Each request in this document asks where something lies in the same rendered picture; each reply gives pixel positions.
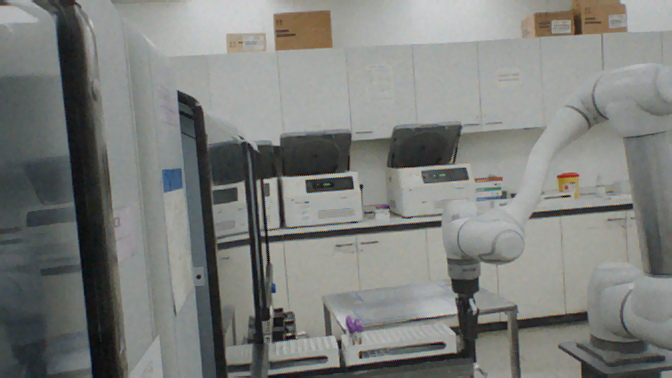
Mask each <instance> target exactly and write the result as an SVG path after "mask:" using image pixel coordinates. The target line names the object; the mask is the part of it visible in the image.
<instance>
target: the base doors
mask: <svg viewBox="0 0 672 378"><path fill-rule="evenodd" d="M630 216H631V218H635V213H634V210H630V211H617V212H605V213H594V214H582V215H571V216H560V218H549V219H538V220H528V221H527V223H526V225H525V231H526V235H525V236H523V237H525V249H523V252H522V254H521V255H520V257H519V258H518V259H516V260H515V261H513V262H511V263H508V264H503V265H495V264H488V263H484V262H481V276H480V277H479V283H480V287H482V288H484V289H486V290H488V291H490V292H492V293H494V294H496V295H500V296H502V298H504V299H506V300H508V301H510V302H512V303H514V304H516V305H517V309H518V311H519V312H518V313H517V319H523V318H532V317H540V316H550V315H558V314H565V313H576V312H584V311H587V286H588V282H589V278H591V276H592V274H593V272H594V270H595V269H596V268H597V266H598V265H599V264H602V263H609V262H627V263H630V264H633V265H634V267H636V268H637V269H639V270H640V271H641V272H642V271H643V269H642V261H641V255H640V248H639V240H638V234H637V227H636V220H635V219H634V220H631V219H630ZM620 218H621V219H625V220H619V221H607V219H620ZM621 225H624V226H625V230H626V236H625V237H623V230H624V228H621ZM629 225H631V227H629ZM598 226H601V229H590V230H587V227H598ZM426 236H427V237H426ZM375 240H377V241H379V242H376V243H364V244H360V242H361V241H363V242H368V241H375ZM349 243H353V244H354V245H345V247H343V246H335V245H336V244H349ZM284 244H285V254H284ZM356 244H357V248H356ZM360 250H363V252H360ZM269 251H270V263H272V264H273V284H274V283H275V284H276V293H272V296H273V308H274V309H276V308H284V312H289V309H290V312H292V311H293V314H294V313H295V318H296V327H297V333H302V332H305V331H304V328H305V327H307V328H308V332H309V338H310V339H311V338H321V337H325V324H324V311H323V300H322V295H325V294H333V293H342V292H350V291H358V290H359V287H360V290H366V289H375V288H383V287H391V286H400V285H408V284H416V283H425V282H433V281H441V280H450V279H451V278H450V277H448V276H447V261H446V253H445V250H444V247H443V240H442V228H434V229H422V230H412V231H401V232H389V233H378V234H366V235H356V236H347V237H334V238H323V239H310V240H299V241H287V242H277V243H269ZM352 251H354V254H352V253H351V252H352ZM427 252H428V253H427ZM325 253H330V256H321V257H315V255H317V254H325ZM285 257H286V266H285ZM357 259H358V262H357ZM428 267H429V268H428ZM286 270H287V279H286ZM358 272H359V276H358ZM287 283H288V291H287ZM288 295H289V304H288ZM500 320H501V321H505V320H508V316H507V315H505V312H501V313H493V314H486V315H479V320H478V323H485V322H494V321H500ZM439 323H444V324H445V325H446V327H457V326H459V321H458V318H456V319H449V320H441V321H434V322H426V323H418V324H411V325H404V326H397V327H389V329H382V330H375V331H366V332H363V333H368V332H377V331H385V330H394V329H404V327H409V328H412V326H422V325H431V324H439Z"/></svg>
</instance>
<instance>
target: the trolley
mask: <svg viewBox="0 0 672 378"><path fill-rule="evenodd" d="M473 296H475V300H476V306H475V307H479V309H480V311H479V315H486V314H493V313H501V312H505V315H507V316H508V334H509V352H510V368H511V378H521V363H520V348H519V345H518V328H517V313H518V312H519V311H518V309H517V305H516V304H514V303H512V302H510V301H508V300H506V299H504V298H502V296H500V295H496V294H494V293H492V292H490V291H488V290H486V289H484V288H482V287H480V290H479V291H478V292H476V293H475V294H473ZM455 297H458V293H455V292H453V291H452V283H451V279H450V280H441V281H433V282H425V283H416V284H408V285H400V286H391V287H383V288H375V289H366V290H358V291H350V292H342V293H333V294H325V295H322V300H323V311H324V324H325V337H330V336H332V328H331V315H332V316H333V318H334V319H335V321H336V322H337V324H338V325H339V327H341V328H342V331H343V332H344V335H347V324H346V317H347V316H351V319H352V320H353V322H354V319H356V318H357V319H359V321H360V322H361V324H362V332H366V331H375V330H382V329H389V327H397V326H404V325H411V324H418V323H426V322H434V321H441V320H449V319H456V318H458V314H457V307H456V302H455ZM330 313H331V315H330Z"/></svg>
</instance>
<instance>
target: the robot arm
mask: <svg viewBox="0 0 672 378"><path fill-rule="evenodd" d="M608 121H611V123H612V124H613V126H614V128H615V130H616V132H617V134H618V135H619V136H620V137H623V144H624V151H625V157H626V164H627V172H628V178H629V185H630V193H631V199H633V206H634V213H635V220H636V227H637V234H638V240H639V248H640V255H641V261H642V269H643V271H642V272H641V271H640V270H639V269H637V268H636V267H634V265H633V264H630V263H627V262H609V263H602V264H599V265H598V266H597V268H596V269H595V270H594V272H593V274H592V276H591V278H589V282H588V286H587V315H589V324H590V339H585V340H577V341H576V347H577V348H580V349H582V350H584V351H587V352H589V353H590V354H592V355H594V356H595V357H597V358H599V359H600V360H602V361H603V362H604V363H605V364H606V365H607V366H611V367H615V366H619V365H623V364H632V363H640V362H649V361H664V360H665V353H663V352H661V351H658V350H655V349H653V348H652V347H650V346H649V344H650V345H653V346H655V347H658V348H661V349H663V350H668V351H671V352H672V158H671V151H670V143H668V138H669V136H667V130H670V129H671V127H672V66H671V65H667V64H661V63H641V64H635V65H630V66H626V67H621V68H617V69H615V70H612V69H608V71H603V72H600V73H598V74H595V75H594V76H592V77H590V78H589V79H588V80H585V81H584V82H583V83H582V84H581V85H580V86H579V87H578V88H577V89H576V90H575V92H574V93H573V94H572V95H571V96H570V97H569V98H568V99H567V101H565V102H564V103H563V105H562V106H561V107H560V108H559V110H558V111H557V113H556V115H555V117H554V118H553V120H552V122H551V123H550V125H549V126H548V128H547V129H546V130H544V132H543V133H542V135H541V136H540V137H539V140H538V141H537V143H536V144H535V146H534V147H533V149H532V151H531V153H530V155H529V158H528V161H527V165H526V169H525V173H523V176H522V180H521V184H520V187H519V191H518V193H517V195H516V197H515V198H514V199H513V200H512V201H511V202H510V203H509V204H508V205H506V206H504V207H493V208H492V209H490V210H488V211H487V212H485V213H483V214H482V215H480V212H479V210H478V208H477V206H475V204H474V203H473V202H472V201H468V200H456V201H452V202H449V203H447V204H446V205H445V207H444V210H443V215H442V240H443V247H444V250H445V253H446V261H447V276H448V277H450V278H451V283H452V291H453V292H455V293H458V297H455V302H456V307H457V314H458V321H459V329H460V333H462V338H463V346H464V347H465V348H466V349H467V351H468V352H469V354H470V355H472V356H473V357H474V363H477V357H476V341H475V339H478V320H479V311H480V309H479V307H475V306H476V300H475V296H473V294H475V293H476V292H478V291H479V290H480V283H479V277H480V276H481V262H484V263H488V264H495V265H503V264H508V263H511V262H513V261H515V260H516V259H518V258H519V257H520V255H521V254H522V252H523V249H525V237H523V236H525V235H526V231H525V225H526V223H527V221H528V219H529V218H530V215H531V214H532V212H533V211H534V209H535V208H536V206H537V204H538V202H539V199H540V196H541V193H542V189H543V186H544V182H545V179H546V176H548V172H549V169H550V166H551V162H552V160H553V159H554V157H555V156H556V155H557V154H558V153H559V152H560V151H561V150H562V149H563V148H565V147H566V146H567V145H570V144H571V143H573V142H574V141H575V139H577V138H578V137H580V136H581V135H583V134H584V133H586V132H587V131H588V130H590V129H591V128H592V127H594V126H595V125H596V124H601V123H604V122H608Z"/></svg>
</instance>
